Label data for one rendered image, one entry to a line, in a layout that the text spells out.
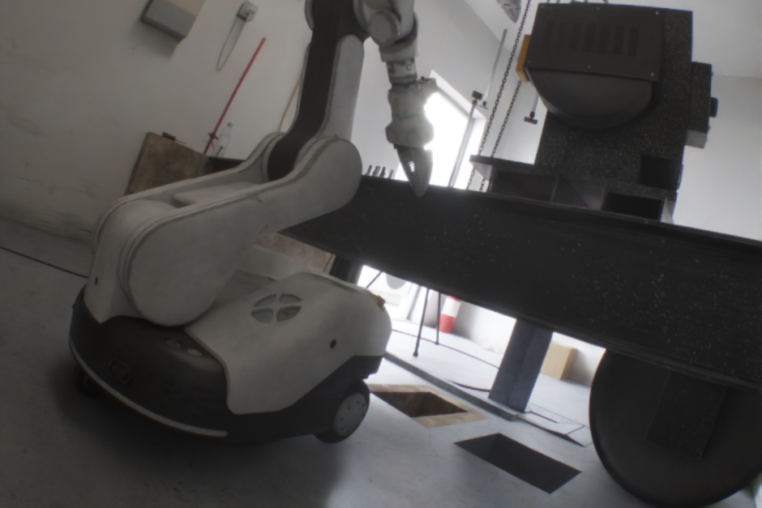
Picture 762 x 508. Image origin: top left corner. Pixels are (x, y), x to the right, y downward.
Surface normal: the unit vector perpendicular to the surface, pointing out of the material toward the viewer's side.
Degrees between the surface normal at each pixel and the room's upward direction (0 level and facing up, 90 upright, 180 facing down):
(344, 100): 90
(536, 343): 90
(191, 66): 90
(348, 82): 90
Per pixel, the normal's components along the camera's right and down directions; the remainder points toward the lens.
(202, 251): 0.77, 0.22
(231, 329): -0.07, -0.90
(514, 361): -0.50, -0.25
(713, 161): -0.66, -0.29
